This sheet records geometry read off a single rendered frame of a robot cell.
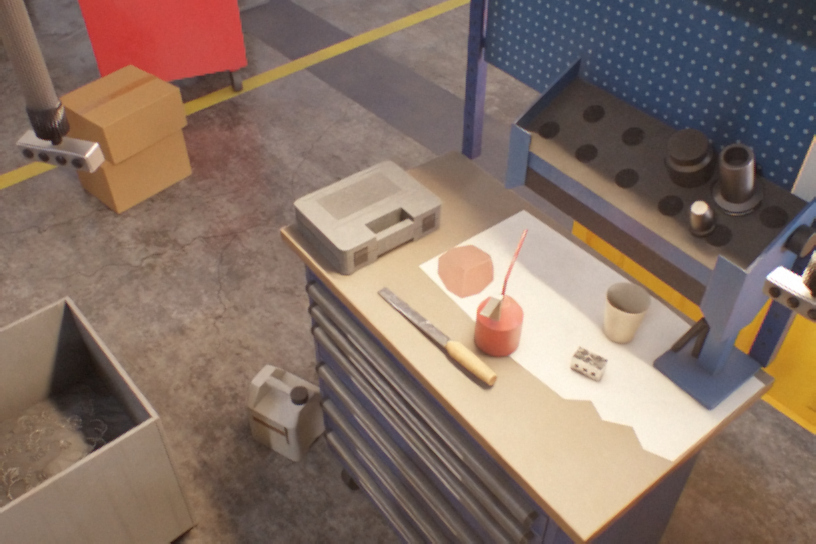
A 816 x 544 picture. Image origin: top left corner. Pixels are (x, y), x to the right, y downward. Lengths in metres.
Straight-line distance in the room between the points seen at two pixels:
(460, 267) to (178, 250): 1.80
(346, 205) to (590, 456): 0.71
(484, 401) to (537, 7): 0.76
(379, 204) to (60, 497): 0.96
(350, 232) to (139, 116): 1.82
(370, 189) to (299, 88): 2.42
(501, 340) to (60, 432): 1.33
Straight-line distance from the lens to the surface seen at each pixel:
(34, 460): 2.28
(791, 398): 2.57
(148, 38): 3.86
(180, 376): 2.73
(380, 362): 1.55
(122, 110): 3.27
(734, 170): 1.22
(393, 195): 1.67
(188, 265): 3.10
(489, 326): 1.39
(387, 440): 1.78
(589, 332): 1.52
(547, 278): 1.60
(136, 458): 1.99
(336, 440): 2.12
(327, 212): 1.63
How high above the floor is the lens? 2.06
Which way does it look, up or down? 42 degrees down
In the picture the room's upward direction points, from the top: straight up
